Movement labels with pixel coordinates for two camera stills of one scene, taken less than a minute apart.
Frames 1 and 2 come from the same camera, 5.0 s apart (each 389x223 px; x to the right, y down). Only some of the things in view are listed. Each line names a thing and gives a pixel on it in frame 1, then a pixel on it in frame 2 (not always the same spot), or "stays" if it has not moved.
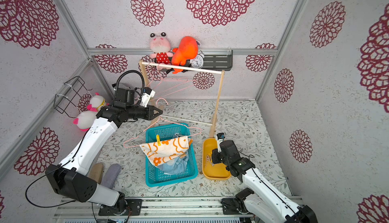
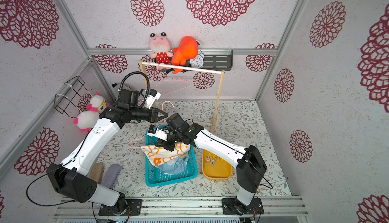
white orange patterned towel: (168, 149) stays
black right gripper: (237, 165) to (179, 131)
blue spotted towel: (176, 166) stays
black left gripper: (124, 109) stays
